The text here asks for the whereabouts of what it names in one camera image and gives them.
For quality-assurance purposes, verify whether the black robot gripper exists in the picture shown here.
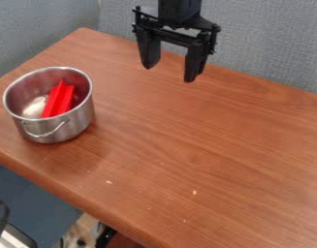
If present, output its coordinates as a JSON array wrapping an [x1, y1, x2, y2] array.
[[134, 0, 221, 82]]

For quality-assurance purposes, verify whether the red plastic block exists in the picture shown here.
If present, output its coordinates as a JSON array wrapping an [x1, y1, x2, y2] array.
[[41, 80, 75, 118]]

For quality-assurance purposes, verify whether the metal pot with handle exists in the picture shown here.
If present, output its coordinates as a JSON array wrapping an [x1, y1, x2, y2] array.
[[2, 66, 95, 143]]

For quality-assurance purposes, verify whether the beige object under table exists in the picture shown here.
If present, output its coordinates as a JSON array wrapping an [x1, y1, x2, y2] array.
[[52, 212, 119, 248]]

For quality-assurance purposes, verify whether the black chair frame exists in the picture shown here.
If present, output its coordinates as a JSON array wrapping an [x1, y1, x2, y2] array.
[[0, 201, 37, 248]]

